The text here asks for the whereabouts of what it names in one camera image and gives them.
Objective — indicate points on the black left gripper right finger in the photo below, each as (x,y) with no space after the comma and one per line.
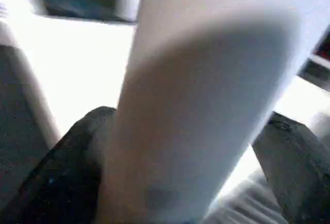
(301,170)

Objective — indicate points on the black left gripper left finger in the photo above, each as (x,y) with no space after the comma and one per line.
(64,182)

